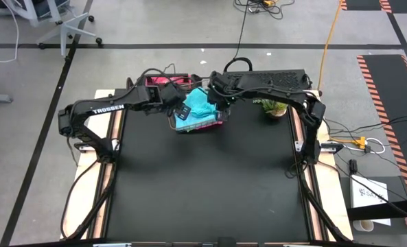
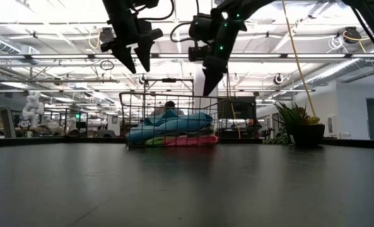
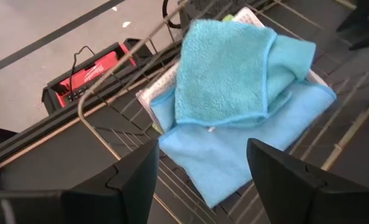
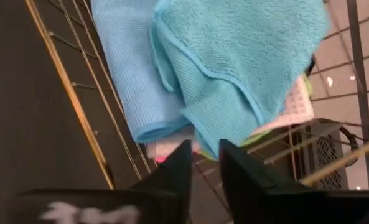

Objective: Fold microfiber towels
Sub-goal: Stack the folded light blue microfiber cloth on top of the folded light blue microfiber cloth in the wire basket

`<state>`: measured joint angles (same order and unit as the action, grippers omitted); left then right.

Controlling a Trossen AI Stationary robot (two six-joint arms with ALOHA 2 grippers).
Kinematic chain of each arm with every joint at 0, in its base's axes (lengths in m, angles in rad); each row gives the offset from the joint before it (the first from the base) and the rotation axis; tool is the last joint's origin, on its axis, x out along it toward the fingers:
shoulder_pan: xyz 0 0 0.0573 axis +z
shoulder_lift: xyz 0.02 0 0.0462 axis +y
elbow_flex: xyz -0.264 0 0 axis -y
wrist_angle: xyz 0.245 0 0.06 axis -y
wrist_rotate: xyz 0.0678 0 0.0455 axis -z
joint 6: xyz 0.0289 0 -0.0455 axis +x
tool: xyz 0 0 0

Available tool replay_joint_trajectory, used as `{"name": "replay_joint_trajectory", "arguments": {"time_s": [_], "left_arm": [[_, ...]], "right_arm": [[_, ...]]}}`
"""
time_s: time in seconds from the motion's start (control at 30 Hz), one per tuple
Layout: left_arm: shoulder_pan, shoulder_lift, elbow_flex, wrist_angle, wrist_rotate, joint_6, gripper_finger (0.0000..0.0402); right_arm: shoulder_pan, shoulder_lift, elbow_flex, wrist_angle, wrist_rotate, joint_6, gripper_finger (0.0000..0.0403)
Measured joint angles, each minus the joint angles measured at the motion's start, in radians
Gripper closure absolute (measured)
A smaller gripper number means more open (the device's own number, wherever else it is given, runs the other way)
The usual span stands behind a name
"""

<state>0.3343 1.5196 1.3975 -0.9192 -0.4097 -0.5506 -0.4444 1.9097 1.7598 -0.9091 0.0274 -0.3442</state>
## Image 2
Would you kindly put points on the person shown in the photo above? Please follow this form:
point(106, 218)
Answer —
point(170, 104)

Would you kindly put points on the pink microfiber towel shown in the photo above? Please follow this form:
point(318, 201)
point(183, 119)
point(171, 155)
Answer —
point(193, 141)

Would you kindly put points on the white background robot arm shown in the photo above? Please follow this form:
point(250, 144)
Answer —
point(32, 107)

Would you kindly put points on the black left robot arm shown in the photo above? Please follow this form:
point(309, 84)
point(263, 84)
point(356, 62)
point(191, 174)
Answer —
point(142, 2)

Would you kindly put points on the white wall dispenser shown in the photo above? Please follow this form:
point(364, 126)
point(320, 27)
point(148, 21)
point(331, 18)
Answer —
point(331, 121)

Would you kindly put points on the small white container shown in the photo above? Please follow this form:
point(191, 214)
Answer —
point(345, 135)

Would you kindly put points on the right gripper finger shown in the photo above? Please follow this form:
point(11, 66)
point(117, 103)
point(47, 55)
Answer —
point(213, 79)

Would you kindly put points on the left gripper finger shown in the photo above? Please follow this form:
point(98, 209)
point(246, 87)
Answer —
point(126, 58)
point(145, 47)

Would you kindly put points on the potted succulent plant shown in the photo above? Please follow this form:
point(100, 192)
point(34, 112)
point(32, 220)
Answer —
point(309, 135)

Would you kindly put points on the grey office chair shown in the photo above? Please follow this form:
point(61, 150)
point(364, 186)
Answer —
point(7, 119)

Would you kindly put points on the green microfiber towel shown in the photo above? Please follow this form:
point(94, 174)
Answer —
point(155, 141)

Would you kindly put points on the white pillar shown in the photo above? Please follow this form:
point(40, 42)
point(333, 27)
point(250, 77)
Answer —
point(198, 88)

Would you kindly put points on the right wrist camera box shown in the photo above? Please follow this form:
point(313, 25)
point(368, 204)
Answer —
point(197, 53)

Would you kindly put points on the black background rig frame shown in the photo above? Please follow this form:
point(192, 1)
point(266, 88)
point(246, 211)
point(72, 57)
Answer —
point(168, 80)

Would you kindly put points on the black background shelf frame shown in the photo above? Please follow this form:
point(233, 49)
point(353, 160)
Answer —
point(65, 109)

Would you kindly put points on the silver air duct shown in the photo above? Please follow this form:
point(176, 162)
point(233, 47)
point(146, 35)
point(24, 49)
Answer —
point(0, 44)
point(347, 67)

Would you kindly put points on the black monitor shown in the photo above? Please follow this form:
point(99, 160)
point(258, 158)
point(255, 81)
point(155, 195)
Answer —
point(243, 108)

